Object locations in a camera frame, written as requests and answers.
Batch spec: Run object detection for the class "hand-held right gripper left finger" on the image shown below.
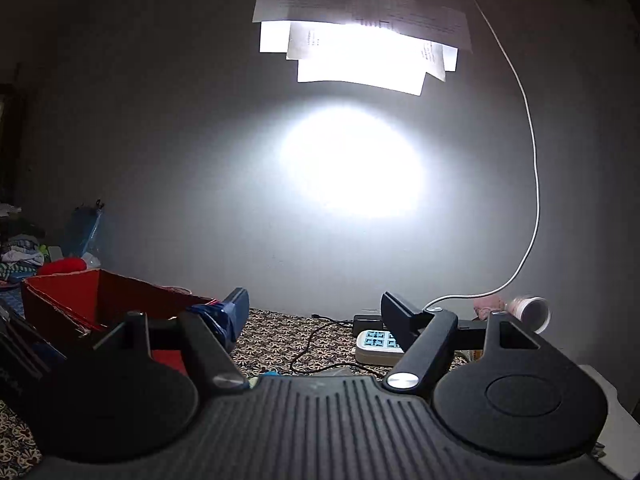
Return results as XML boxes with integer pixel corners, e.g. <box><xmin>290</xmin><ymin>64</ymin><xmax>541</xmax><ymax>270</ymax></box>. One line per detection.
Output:
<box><xmin>92</xmin><ymin>287</ymin><xmax>251</xmax><ymax>395</ymax></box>

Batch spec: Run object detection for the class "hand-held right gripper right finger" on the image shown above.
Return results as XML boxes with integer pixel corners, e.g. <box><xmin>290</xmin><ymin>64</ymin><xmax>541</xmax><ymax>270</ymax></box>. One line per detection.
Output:
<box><xmin>381</xmin><ymin>290</ymin><xmax>545</xmax><ymax>396</ymax></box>

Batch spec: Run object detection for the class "red cardboard box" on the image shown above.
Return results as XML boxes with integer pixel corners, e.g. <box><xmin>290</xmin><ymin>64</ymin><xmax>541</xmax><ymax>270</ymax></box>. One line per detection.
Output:
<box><xmin>21</xmin><ymin>269</ymin><xmax>218</xmax><ymax>378</ymax></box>

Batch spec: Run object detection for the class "black power adapter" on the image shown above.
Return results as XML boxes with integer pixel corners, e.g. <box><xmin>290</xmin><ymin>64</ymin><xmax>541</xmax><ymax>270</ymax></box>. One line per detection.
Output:
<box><xmin>352</xmin><ymin>312</ymin><xmax>387</xmax><ymax>332</ymax></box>

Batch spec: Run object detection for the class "white power strip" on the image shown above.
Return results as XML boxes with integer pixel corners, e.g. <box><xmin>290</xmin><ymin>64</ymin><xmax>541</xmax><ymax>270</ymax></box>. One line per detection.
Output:
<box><xmin>354</xmin><ymin>329</ymin><xmax>407</xmax><ymax>367</ymax></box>

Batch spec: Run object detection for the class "pile of clothes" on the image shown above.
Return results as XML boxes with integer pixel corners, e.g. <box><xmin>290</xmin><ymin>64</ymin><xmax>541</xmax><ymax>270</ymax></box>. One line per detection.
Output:
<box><xmin>0</xmin><ymin>232</ymin><xmax>48</xmax><ymax>283</ymax></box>

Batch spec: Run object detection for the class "red cushion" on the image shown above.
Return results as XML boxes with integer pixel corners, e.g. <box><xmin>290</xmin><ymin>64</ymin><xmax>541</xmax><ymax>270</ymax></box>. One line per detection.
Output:
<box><xmin>36</xmin><ymin>257</ymin><xmax>93</xmax><ymax>277</ymax></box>

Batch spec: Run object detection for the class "white cup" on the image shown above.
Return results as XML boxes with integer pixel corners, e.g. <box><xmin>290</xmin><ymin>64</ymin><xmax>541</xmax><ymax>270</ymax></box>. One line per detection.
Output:
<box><xmin>504</xmin><ymin>296</ymin><xmax>552</xmax><ymax>335</ymax></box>

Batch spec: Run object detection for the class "blue plastic package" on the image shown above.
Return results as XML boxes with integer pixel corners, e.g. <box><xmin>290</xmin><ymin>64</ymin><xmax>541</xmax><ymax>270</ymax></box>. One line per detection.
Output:
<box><xmin>62</xmin><ymin>200</ymin><xmax>107</xmax><ymax>263</ymax></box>

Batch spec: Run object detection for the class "white cloth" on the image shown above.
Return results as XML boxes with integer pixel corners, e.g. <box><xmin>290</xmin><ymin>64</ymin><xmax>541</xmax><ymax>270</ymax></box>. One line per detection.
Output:
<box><xmin>575</xmin><ymin>364</ymin><xmax>640</xmax><ymax>480</ymax></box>

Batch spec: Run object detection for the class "black cable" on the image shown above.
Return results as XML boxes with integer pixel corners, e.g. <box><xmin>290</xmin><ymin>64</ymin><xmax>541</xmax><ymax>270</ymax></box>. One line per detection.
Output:
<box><xmin>287</xmin><ymin>314</ymin><xmax>366</xmax><ymax>376</ymax></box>

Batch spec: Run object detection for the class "white lamp cable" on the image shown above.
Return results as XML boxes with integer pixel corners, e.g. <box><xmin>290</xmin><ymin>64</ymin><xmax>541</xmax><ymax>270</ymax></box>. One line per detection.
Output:
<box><xmin>425</xmin><ymin>0</ymin><xmax>542</xmax><ymax>313</ymax></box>

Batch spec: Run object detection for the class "paper-covered wall lamp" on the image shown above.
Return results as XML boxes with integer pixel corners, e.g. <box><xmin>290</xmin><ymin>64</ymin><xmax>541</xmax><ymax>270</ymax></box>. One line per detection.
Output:
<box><xmin>252</xmin><ymin>0</ymin><xmax>473</xmax><ymax>97</ymax></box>

